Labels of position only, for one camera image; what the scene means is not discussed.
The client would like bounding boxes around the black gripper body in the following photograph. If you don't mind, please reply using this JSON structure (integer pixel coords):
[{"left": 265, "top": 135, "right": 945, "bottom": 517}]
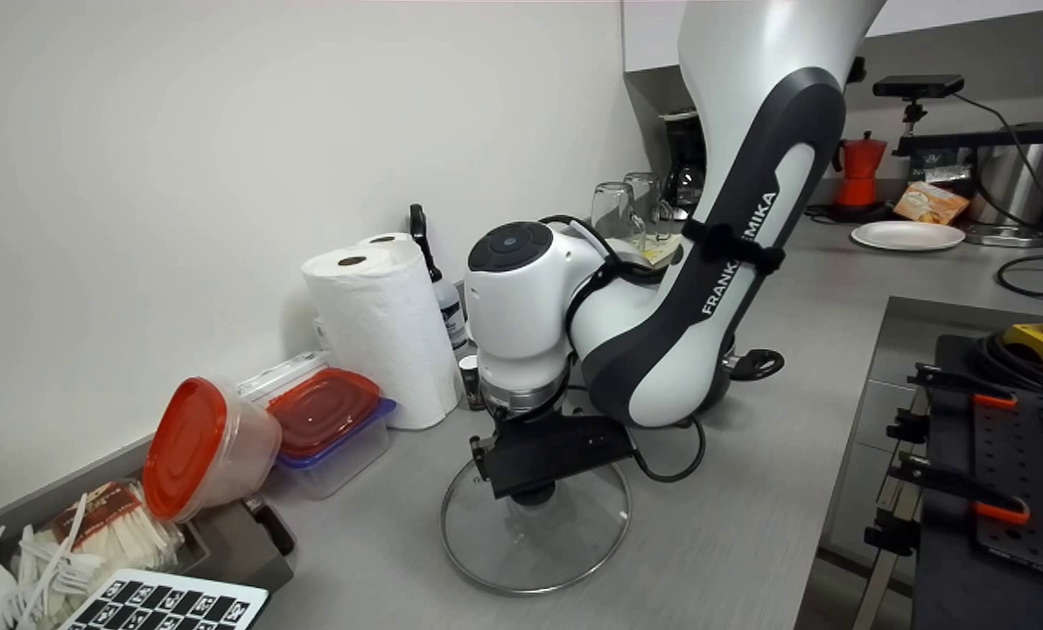
[{"left": 470, "top": 406, "right": 640, "bottom": 496}]

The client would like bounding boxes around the glass pot lid black knob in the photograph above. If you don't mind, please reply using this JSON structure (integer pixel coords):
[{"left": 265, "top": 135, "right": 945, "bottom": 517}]
[{"left": 436, "top": 448, "right": 633, "bottom": 603}]

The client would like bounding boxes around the rectangular container blue lid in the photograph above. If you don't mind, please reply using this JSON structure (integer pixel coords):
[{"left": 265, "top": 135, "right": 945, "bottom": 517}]
[{"left": 273, "top": 394, "right": 399, "bottom": 505}]

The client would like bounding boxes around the rectangular container red lid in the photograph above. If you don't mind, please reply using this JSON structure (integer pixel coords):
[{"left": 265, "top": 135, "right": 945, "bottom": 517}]
[{"left": 265, "top": 363, "right": 388, "bottom": 464}]

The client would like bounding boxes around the round container orange lid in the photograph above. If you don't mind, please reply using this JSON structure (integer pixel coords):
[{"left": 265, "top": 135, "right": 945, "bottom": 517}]
[{"left": 141, "top": 375, "right": 288, "bottom": 524}]

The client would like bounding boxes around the red moka pot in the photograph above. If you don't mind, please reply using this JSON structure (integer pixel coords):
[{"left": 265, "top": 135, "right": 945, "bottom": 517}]
[{"left": 832, "top": 128, "right": 890, "bottom": 218}]

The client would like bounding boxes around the dark glass bottle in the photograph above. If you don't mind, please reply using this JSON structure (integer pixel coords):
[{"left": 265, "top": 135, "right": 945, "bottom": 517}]
[{"left": 406, "top": 200, "right": 474, "bottom": 349}]

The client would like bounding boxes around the white paper towel roll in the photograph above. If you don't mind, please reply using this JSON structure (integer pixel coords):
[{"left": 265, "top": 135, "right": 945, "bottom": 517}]
[{"left": 299, "top": 240, "right": 463, "bottom": 435}]

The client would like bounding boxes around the yellow snack bag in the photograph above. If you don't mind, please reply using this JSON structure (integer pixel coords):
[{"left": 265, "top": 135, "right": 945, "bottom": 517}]
[{"left": 614, "top": 227, "right": 689, "bottom": 272}]

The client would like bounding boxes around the clear glass jar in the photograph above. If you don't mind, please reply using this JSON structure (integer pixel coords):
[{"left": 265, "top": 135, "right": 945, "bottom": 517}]
[{"left": 587, "top": 170, "right": 666, "bottom": 237}]

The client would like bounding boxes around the clear plastic container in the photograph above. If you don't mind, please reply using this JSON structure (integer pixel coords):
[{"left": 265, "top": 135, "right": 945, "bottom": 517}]
[{"left": 232, "top": 346, "right": 329, "bottom": 406}]

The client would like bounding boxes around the black coffee machine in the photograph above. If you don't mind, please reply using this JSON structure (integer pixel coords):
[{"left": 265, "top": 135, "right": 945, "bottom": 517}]
[{"left": 658, "top": 106, "right": 710, "bottom": 221}]

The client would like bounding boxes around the white dinner plate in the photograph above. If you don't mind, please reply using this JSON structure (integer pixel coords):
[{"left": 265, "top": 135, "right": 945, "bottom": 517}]
[{"left": 847, "top": 218, "right": 968, "bottom": 254}]

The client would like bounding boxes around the box of plastic cutlery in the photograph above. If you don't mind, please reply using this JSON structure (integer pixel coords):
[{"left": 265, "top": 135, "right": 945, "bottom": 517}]
[{"left": 10, "top": 479, "right": 185, "bottom": 609}]

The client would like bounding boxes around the orange snack packet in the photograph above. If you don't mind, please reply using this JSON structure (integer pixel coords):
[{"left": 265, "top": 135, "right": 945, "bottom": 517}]
[{"left": 890, "top": 179, "right": 973, "bottom": 227}]

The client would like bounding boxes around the black perforated board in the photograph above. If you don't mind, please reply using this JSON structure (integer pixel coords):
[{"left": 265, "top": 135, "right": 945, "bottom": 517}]
[{"left": 968, "top": 388, "right": 1043, "bottom": 589}]

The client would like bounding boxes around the steel kettle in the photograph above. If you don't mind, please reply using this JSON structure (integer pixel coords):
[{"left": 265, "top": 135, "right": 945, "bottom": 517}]
[{"left": 968, "top": 135, "right": 1043, "bottom": 244}]

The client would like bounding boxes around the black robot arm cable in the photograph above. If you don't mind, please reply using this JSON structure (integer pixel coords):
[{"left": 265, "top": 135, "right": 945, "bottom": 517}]
[{"left": 534, "top": 210, "right": 710, "bottom": 485}]

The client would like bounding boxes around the clamp with orange handle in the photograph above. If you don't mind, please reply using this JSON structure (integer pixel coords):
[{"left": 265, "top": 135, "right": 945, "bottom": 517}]
[
  {"left": 890, "top": 452, "right": 1035, "bottom": 536},
  {"left": 903, "top": 360, "right": 1023, "bottom": 420}
]

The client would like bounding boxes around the thick black cable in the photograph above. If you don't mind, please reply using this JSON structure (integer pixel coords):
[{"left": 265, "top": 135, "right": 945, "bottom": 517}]
[{"left": 994, "top": 247, "right": 1043, "bottom": 302}]

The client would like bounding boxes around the black camera on stand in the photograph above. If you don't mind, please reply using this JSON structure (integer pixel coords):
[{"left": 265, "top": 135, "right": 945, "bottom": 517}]
[{"left": 870, "top": 73, "right": 968, "bottom": 135}]

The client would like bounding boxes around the thin black camera cable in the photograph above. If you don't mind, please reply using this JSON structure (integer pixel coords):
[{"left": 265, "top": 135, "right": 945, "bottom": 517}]
[{"left": 950, "top": 86, "right": 1043, "bottom": 231}]

